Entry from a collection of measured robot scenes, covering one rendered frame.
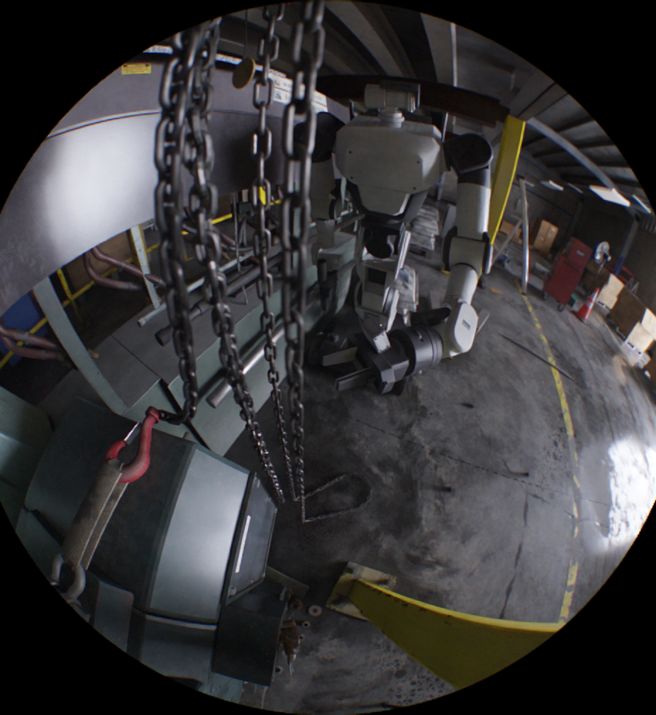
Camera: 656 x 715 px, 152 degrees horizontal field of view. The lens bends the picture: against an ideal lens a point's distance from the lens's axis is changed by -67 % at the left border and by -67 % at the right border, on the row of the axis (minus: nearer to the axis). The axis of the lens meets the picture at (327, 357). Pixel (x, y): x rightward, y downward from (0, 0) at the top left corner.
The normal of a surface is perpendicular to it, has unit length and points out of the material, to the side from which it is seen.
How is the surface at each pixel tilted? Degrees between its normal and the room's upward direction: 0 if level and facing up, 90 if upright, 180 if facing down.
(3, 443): 90
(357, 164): 116
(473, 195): 81
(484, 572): 0
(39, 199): 90
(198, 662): 45
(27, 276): 90
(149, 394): 90
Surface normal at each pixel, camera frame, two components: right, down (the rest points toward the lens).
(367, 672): 0.08, -0.70
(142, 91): 0.90, 0.21
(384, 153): -0.33, 0.89
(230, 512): 0.76, -0.40
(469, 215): -0.59, 0.41
